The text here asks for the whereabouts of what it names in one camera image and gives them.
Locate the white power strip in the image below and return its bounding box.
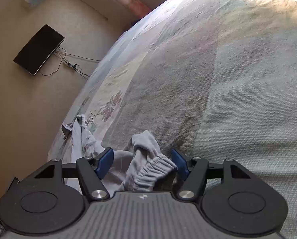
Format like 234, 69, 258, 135
64, 62, 77, 69

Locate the black wall television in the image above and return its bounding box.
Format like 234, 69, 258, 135
13, 24, 65, 76

